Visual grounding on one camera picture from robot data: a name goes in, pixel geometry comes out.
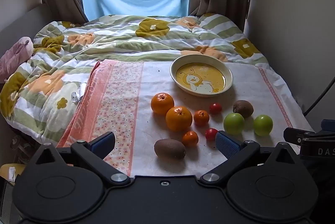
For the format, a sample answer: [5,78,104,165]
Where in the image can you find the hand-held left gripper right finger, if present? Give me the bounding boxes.
[199,131,301,186]

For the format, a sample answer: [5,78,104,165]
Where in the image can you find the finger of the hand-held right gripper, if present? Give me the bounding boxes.
[283,127,318,146]
[321,119,335,133]

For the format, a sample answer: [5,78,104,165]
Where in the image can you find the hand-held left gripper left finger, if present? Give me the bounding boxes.
[29,132,130,186]

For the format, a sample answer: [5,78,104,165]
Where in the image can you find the green apple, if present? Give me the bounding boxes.
[223,113,245,135]
[253,114,273,136]

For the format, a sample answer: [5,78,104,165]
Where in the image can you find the small mandarin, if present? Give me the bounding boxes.
[182,131,199,148]
[193,110,210,127]

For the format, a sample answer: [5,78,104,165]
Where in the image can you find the red cherry tomato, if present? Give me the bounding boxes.
[205,128,219,141]
[209,103,222,115]

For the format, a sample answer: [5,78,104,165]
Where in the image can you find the brown kiwi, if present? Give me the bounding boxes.
[153,138,186,159]
[233,100,254,118]

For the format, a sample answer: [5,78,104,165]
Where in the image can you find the large orange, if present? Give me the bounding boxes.
[165,106,193,132]
[151,92,175,115]

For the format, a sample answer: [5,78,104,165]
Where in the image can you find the cream bowl with bear print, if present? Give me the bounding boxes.
[170,55,233,97]

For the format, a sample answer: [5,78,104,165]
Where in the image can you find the white crumpled paper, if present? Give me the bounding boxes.
[71,82,87,104]

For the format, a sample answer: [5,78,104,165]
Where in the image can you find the pink and white towel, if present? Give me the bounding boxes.
[56,59,314,178]

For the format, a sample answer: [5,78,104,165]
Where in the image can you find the floral striped blanket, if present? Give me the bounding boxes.
[0,13,273,143]

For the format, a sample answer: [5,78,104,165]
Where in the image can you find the wooden stool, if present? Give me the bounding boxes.
[0,163,27,183]

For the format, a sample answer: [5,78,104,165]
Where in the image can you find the pink plush toy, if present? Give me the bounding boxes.
[0,36,34,82]

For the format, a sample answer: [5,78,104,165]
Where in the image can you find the grey bed side panel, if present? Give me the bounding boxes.
[0,3,55,40]

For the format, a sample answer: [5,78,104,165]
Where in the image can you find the black cable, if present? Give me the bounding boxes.
[304,78,335,115]

